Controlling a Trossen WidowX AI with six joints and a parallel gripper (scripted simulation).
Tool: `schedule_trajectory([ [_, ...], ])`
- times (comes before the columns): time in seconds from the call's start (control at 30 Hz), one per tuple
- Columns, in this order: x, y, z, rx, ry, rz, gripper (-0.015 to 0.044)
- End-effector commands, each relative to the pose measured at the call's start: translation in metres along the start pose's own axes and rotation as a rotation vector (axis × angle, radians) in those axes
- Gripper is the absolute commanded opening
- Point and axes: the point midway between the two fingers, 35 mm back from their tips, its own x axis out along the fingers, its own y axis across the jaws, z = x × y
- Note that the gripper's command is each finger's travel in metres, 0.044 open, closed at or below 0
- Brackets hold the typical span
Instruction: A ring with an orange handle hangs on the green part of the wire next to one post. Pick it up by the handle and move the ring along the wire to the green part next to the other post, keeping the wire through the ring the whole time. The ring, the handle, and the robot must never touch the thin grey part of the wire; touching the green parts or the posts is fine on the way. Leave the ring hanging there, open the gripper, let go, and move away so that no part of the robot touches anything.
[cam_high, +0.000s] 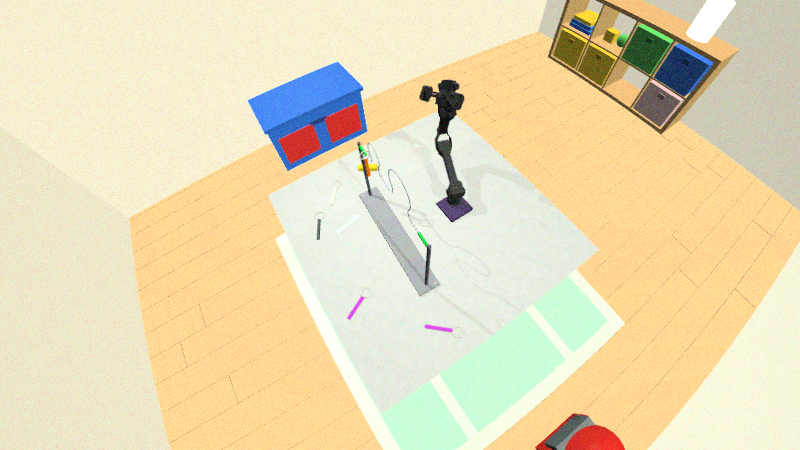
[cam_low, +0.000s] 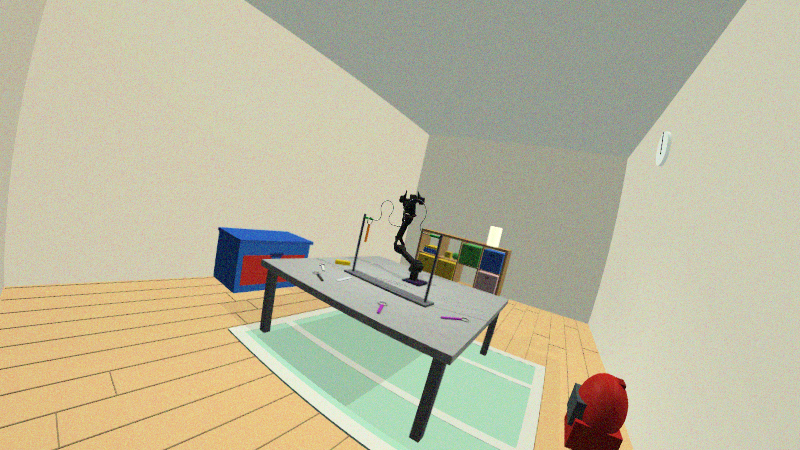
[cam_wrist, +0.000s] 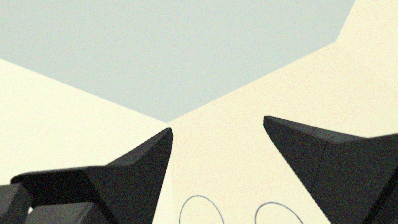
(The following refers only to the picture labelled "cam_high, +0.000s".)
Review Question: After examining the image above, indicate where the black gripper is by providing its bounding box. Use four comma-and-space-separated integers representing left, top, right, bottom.
418, 84, 465, 111

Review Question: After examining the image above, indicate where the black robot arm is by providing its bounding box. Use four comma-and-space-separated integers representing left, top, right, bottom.
434, 79, 465, 207

